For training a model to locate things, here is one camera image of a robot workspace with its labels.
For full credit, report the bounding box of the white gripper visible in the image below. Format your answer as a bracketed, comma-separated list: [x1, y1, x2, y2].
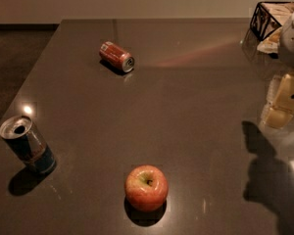
[261, 12, 294, 129]

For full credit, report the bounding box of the red coke can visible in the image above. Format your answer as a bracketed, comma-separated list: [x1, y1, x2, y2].
[99, 41, 135, 72]

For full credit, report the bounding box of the blue silver redbull can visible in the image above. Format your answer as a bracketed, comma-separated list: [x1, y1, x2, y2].
[0, 116, 56, 175]

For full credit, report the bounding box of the red apple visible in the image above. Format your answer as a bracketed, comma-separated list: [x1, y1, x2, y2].
[124, 164, 169, 212]

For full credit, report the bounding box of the black wire basket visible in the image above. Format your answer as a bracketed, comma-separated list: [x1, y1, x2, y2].
[250, 1, 294, 41]

